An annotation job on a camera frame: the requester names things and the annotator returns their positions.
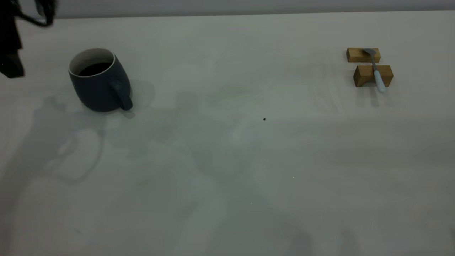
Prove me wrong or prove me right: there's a metal spoon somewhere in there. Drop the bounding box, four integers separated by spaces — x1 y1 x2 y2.
363 48 386 94

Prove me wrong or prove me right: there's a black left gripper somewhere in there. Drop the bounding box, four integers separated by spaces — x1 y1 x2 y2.
0 0 25 79

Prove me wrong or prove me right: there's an arched wooden block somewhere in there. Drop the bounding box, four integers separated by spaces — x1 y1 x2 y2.
353 65 394 88

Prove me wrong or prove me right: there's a flat rectangular wooden block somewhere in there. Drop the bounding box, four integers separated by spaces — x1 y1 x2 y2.
346 48 381 63

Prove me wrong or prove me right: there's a black left wrist camera cable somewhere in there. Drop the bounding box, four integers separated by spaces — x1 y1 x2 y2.
16 0 58 28

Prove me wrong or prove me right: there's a dark grey ceramic mug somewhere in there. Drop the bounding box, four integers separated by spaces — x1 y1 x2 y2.
68 48 133 113

